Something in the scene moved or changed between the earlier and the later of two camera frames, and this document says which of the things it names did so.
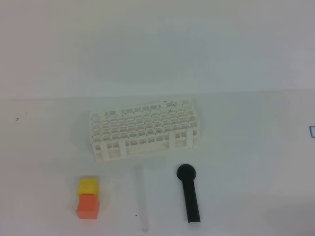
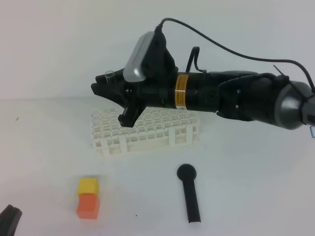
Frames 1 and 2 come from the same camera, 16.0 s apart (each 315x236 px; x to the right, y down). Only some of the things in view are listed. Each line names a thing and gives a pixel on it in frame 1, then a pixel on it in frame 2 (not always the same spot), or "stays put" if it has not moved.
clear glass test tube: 140,180 → 109,73
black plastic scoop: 187,173 stays put
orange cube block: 88,206 stays put
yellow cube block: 88,186 stays put
